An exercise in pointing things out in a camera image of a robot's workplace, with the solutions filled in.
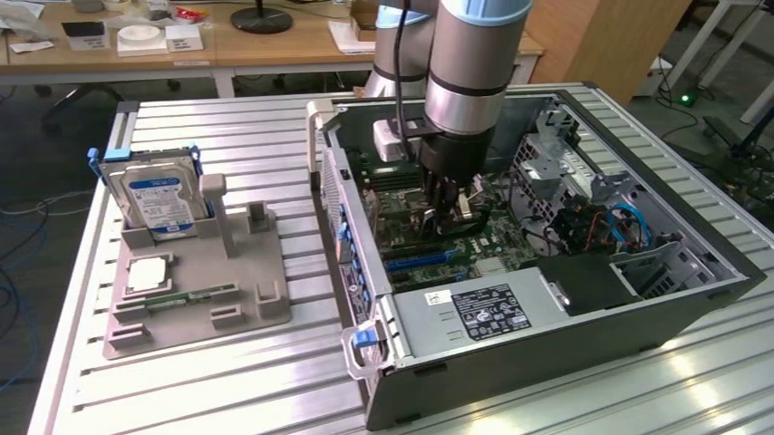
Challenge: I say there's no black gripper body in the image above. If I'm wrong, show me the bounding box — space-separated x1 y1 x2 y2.
419 129 492 180

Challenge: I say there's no CPU socket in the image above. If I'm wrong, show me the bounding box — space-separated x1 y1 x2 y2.
392 188 426 218

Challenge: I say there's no black expansion slot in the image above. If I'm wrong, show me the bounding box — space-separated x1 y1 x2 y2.
380 242 442 258

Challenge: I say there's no green motherboard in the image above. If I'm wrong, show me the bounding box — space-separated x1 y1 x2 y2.
359 160 543 294

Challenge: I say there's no blue expansion slot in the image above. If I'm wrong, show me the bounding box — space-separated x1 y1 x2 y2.
384 250 456 269

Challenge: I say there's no metal disk bay cage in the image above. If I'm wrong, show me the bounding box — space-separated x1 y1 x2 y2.
510 108 606 218

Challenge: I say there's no silver chipset heatsink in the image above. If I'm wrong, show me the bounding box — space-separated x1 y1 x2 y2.
475 257 516 276

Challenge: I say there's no grey power supply unit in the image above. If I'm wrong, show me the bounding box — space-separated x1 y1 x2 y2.
390 266 574 359

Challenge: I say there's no black plastic shroud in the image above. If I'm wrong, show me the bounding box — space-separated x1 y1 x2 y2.
535 252 646 317

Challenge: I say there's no stack of white papers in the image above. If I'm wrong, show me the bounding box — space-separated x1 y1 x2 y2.
328 20 378 56

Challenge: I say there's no small cardboard box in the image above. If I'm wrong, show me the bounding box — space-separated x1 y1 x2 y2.
350 0 380 31

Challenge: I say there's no wooden cabinet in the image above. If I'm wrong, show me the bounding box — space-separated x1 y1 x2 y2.
522 0 694 106

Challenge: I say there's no black open PC case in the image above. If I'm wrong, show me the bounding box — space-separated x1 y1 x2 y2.
304 88 769 431

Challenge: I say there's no grey parts rack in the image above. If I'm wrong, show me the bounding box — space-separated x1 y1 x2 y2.
101 174 291 362

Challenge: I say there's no black round lamp base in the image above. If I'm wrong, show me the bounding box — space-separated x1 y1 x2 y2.
228 0 296 35

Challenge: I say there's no hard disk blue label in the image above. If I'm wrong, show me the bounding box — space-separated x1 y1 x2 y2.
99 156 204 244

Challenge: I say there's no green RAM stick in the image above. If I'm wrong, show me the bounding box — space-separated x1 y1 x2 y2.
144 287 235 312

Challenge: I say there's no silver CPU chip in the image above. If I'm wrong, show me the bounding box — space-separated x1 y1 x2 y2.
124 258 172 291

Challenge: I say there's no small white box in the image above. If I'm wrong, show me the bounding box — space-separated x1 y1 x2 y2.
163 24 204 53

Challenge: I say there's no white box with round bowl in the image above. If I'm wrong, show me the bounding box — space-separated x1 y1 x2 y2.
116 24 171 59

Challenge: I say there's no white box black lid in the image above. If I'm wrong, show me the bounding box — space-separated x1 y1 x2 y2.
59 20 113 52

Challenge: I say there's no wooden desk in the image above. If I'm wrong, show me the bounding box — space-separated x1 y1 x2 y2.
0 0 546 87

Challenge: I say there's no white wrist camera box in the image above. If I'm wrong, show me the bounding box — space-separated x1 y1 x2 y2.
371 118 424 162

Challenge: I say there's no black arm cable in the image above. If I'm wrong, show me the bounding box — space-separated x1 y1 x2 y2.
391 0 419 162

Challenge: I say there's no blue SATA wire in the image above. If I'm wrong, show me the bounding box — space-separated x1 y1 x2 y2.
606 204 652 251

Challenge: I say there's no white table frame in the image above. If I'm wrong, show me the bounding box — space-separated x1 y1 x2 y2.
662 0 774 126

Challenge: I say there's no blue disk carrier bracket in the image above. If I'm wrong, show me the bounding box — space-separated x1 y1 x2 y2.
85 143 211 218

